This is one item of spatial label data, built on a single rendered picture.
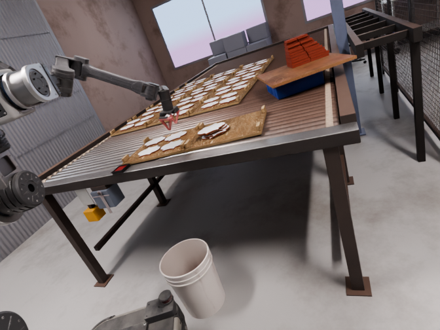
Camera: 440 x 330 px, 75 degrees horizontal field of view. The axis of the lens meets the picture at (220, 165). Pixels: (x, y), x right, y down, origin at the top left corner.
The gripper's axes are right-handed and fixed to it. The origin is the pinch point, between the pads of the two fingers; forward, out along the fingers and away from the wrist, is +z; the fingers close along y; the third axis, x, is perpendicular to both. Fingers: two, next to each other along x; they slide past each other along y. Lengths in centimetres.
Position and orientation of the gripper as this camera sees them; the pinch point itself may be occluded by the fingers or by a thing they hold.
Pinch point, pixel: (172, 125)
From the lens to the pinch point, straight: 160.3
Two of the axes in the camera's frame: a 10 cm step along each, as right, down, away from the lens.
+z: 1.6, 8.7, 4.6
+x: -9.6, 0.3, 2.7
